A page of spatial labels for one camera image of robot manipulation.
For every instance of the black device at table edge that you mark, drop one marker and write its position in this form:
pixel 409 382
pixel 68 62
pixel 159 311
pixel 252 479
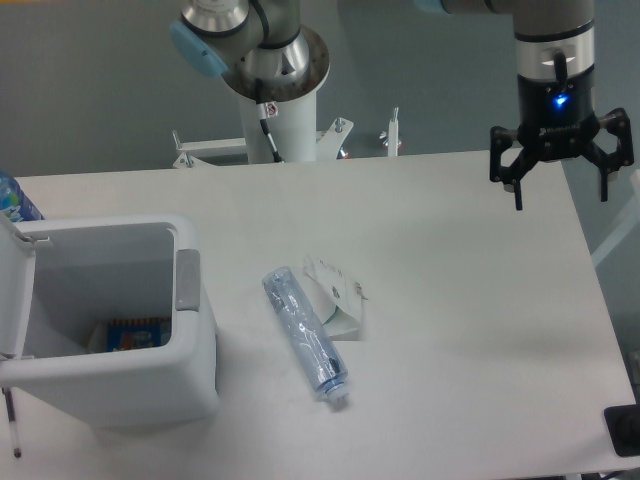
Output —
pixel 623 426

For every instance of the blue labelled water bottle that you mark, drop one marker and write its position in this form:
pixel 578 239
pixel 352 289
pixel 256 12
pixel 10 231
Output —
pixel 15 204

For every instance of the blue snack packet in bin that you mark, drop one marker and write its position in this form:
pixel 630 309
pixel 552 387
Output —
pixel 138 333

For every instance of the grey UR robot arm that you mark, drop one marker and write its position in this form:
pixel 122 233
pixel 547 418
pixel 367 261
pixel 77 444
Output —
pixel 554 41

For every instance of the white paper wrapper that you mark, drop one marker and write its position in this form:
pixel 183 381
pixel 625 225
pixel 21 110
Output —
pixel 336 297

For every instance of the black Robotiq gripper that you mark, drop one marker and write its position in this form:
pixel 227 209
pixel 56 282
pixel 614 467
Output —
pixel 555 120

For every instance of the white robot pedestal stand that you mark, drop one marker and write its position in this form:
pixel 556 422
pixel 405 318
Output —
pixel 280 125

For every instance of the white plastic trash can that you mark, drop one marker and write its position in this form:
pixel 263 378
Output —
pixel 62 281

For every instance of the black and white pen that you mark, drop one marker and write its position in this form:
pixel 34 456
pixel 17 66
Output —
pixel 12 421

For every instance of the white frame bar right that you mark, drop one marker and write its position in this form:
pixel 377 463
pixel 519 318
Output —
pixel 622 225

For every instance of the clear crushed plastic bottle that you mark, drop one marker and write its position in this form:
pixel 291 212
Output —
pixel 316 353

